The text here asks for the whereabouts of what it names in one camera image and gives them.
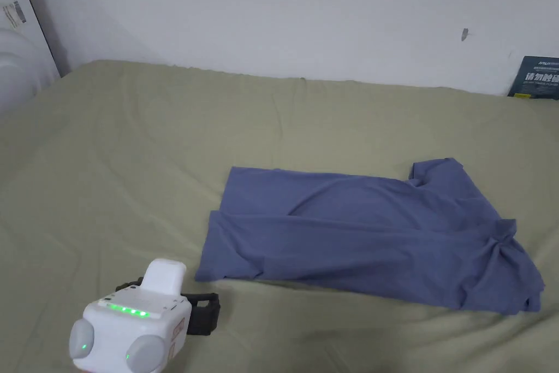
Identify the bed with pale green sheet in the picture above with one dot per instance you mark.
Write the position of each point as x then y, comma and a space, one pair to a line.
131, 163

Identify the blue shirt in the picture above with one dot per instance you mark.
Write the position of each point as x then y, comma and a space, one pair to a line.
358, 242

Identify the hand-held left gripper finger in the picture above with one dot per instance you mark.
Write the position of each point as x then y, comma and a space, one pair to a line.
129, 283
204, 314

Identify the white appliance with label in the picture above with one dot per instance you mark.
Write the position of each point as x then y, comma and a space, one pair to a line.
17, 54

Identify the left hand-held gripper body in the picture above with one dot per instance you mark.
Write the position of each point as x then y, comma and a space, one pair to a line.
131, 325

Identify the dark printed card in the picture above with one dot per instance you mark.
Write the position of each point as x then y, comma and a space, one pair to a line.
536, 78

